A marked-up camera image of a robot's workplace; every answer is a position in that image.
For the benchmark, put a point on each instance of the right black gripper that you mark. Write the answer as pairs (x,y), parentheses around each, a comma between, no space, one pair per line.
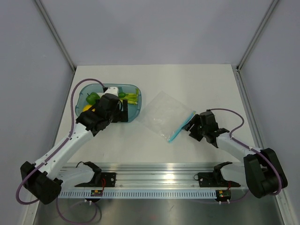
(196,119)

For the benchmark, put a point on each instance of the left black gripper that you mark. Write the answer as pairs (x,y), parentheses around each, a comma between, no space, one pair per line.
(122,116)

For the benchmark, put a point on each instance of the clear zip top bag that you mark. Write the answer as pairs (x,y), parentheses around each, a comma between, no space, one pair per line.
(165,116)

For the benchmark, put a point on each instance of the green bell pepper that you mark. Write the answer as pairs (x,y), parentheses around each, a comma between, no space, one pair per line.
(92,97)

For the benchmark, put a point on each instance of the yellow pear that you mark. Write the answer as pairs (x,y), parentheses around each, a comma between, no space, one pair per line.
(88,107)

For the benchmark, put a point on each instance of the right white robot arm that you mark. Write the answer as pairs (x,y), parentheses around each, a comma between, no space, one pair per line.
(259,170)

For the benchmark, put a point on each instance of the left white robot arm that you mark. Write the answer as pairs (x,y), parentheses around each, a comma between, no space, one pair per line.
(43,178)

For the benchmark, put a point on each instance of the teal plastic tray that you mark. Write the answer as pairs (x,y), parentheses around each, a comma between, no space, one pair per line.
(133,110)

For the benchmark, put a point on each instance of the green onion stalk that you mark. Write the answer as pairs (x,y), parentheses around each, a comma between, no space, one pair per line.
(131,98)

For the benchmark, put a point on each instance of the right small circuit board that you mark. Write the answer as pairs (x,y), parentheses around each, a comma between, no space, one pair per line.
(223,195)

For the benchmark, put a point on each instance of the small circuit board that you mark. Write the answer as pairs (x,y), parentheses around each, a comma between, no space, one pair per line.
(223,195)
(96,193)

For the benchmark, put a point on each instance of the left small circuit board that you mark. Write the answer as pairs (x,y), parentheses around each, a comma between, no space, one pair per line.
(96,193)

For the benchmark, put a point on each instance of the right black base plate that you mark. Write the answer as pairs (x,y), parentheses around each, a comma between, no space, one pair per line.
(212,180)

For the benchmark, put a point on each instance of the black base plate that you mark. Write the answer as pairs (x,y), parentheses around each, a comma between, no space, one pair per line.
(212,180)
(108,179)

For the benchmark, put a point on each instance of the aluminium mounting rail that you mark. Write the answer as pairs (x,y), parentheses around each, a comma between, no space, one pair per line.
(156,175)

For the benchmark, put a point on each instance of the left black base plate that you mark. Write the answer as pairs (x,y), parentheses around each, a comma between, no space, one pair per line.
(108,179)

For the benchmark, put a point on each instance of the white slotted cable duct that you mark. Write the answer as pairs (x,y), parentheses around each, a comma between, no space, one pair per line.
(140,194)

